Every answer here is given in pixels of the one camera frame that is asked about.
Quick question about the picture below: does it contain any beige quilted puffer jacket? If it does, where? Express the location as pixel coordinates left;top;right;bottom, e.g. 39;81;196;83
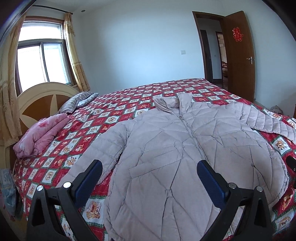
61;93;295;240

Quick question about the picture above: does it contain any blue cloth beside bed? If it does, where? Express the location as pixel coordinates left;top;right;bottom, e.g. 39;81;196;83
1;169;23;220

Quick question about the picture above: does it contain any dark bag on floor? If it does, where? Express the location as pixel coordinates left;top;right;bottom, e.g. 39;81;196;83
270;105;283;115

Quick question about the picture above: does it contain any red patchwork bear bedspread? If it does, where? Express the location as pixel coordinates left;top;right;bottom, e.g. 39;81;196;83
13;79;295;240

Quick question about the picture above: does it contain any pink folded quilt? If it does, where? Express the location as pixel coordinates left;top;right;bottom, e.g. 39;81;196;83
13;113;70;159

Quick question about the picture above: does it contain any yellow curtain left of window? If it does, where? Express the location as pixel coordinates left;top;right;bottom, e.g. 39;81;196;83
1;15;26;147

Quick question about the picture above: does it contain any yellow curtain of window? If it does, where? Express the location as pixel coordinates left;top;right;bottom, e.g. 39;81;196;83
1;15;26;147
63;12;90;92

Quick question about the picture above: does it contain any brown wooden door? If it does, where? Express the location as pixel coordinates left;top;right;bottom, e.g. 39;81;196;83
222;11;255;102

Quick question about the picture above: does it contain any grey striped pillow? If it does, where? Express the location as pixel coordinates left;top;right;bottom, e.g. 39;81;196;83
57;91;99;114

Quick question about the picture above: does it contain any cream and brown headboard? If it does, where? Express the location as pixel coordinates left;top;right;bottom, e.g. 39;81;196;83
0;81;80;172

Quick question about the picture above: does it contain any red double happiness decal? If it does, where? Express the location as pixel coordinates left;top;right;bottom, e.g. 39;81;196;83
232;27;244;42

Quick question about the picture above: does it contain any yellow curtain right of window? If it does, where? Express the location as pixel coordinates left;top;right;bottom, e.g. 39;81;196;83
63;12;90;92

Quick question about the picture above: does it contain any black curtain rod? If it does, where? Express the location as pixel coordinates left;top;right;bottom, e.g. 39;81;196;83
32;4;73;15

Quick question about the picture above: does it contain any window with grey frame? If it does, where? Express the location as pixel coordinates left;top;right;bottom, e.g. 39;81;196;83
15;16;76;95

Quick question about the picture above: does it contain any brown door frame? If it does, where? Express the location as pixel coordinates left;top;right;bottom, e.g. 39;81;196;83
193;11;228;90

